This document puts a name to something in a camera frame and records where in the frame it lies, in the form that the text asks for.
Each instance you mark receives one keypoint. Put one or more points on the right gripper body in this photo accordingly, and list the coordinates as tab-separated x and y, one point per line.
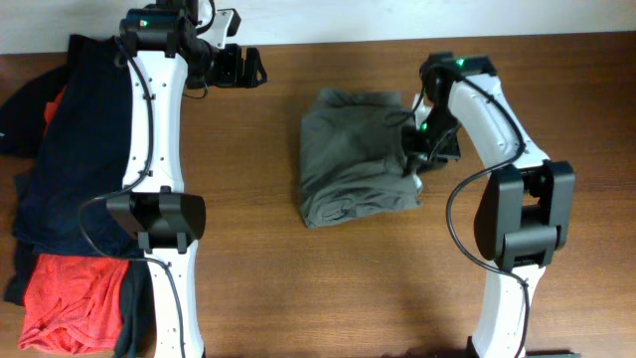
435	141

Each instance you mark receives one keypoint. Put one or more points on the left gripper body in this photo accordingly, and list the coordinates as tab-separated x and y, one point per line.
225	66

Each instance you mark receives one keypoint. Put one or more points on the grey shorts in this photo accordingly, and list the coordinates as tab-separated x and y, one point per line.
352	164

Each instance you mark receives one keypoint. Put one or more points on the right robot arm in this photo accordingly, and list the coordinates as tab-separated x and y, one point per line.
523	217

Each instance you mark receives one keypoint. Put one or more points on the navy blue garment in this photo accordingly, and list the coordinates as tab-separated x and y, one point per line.
84	154

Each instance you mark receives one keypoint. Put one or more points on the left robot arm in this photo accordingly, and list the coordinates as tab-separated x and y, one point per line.
171	47

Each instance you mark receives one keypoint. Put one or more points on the red mesh garment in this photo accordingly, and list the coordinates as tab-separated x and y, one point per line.
73	302

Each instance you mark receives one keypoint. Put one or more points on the black garment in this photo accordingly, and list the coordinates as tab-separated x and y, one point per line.
22	131

